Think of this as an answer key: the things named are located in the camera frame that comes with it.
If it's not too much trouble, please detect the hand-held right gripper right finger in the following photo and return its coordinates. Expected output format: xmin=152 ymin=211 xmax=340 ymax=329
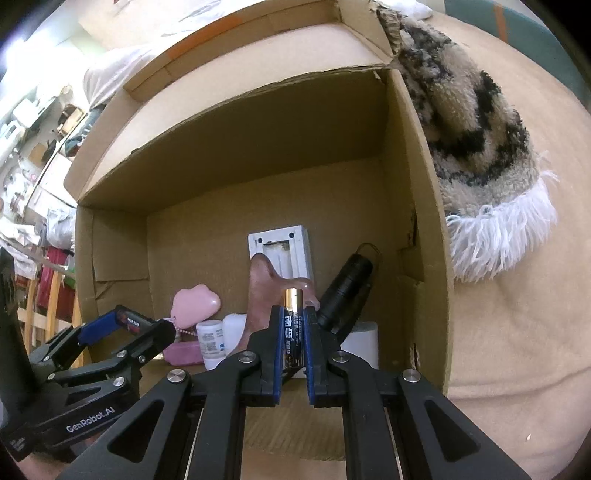
xmin=304 ymin=305 xmax=534 ymax=480

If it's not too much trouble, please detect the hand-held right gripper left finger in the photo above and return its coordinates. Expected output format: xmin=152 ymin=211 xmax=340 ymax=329
xmin=53 ymin=305 xmax=284 ymax=480

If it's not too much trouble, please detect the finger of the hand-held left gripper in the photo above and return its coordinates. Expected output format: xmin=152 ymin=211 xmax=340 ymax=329
xmin=46 ymin=318 xmax=178 ymax=393
xmin=28 ymin=305 xmax=139 ymax=365

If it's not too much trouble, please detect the black tube red label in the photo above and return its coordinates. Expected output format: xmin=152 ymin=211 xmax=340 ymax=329
xmin=115 ymin=310 xmax=155 ymax=337

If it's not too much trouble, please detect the black gold battery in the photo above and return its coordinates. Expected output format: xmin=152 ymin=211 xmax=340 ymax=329
xmin=283 ymin=286 xmax=305 ymax=370

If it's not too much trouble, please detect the pink rectangular case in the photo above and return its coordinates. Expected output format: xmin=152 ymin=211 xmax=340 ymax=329
xmin=161 ymin=340 xmax=206 ymax=367

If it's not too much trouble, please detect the small white plastic bottle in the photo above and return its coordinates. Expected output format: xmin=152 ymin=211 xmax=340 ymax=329
xmin=222 ymin=313 xmax=252 ymax=356

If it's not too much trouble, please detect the white earbuds case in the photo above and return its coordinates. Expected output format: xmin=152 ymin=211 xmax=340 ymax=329
xmin=342 ymin=320 xmax=379 ymax=370

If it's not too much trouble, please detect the tan curved object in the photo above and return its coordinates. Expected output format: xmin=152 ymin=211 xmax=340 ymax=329
xmin=247 ymin=254 xmax=321 ymax=344

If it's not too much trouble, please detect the pink cloud-shaped case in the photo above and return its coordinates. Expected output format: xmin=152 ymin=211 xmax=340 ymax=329
xmin=157 ymin=284 xmax=222 ymax=342

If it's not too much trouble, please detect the white bottle red label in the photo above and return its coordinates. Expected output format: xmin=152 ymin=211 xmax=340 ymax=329
xmin=196 ymin=320 xmax=228 ymax=371

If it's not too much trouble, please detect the black flashlight with strap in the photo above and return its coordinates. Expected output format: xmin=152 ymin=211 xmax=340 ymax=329
xmin=318 ymin=242 xmax=384 ymax=344

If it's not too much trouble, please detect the white remote control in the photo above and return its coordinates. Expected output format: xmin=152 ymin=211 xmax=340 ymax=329
xmin=248 ymin=224 xmax=315 ymax=287

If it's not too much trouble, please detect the cardboard box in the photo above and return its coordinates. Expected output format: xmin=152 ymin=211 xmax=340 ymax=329
xmin=65 ymin=0 xmax=455 ymax=462

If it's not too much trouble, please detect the person's left forearm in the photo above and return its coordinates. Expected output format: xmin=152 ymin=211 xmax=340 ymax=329
xmin=18 ymin=452 xmax=75 ymax=480

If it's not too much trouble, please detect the yellow wooden rack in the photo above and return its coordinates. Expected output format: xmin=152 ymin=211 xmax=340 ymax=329
xmin=18 ymin=249 xmax=79 ymax=342

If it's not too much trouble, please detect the grey plastic bag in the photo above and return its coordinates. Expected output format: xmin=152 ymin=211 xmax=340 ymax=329
xmin=44 ymin=205 xmax=77 ymax=250

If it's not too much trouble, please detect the teal pillow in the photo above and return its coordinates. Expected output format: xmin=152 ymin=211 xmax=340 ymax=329
xmin=65 ymin=108 xmax=105 ymax=158

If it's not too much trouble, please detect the white duvet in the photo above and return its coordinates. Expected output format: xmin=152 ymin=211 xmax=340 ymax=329
xmin=81 ymin=0 xmax=259 ymax=112

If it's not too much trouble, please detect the fluffy patterned blanket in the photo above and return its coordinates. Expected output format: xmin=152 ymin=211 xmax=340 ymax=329
xmin=374 ymin=0 xmax=559 ymax=282

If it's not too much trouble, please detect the green cushion orange stripe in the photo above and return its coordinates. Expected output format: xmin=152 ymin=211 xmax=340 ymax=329
xmin=443 ymin=0 xmax=591 ymax=93

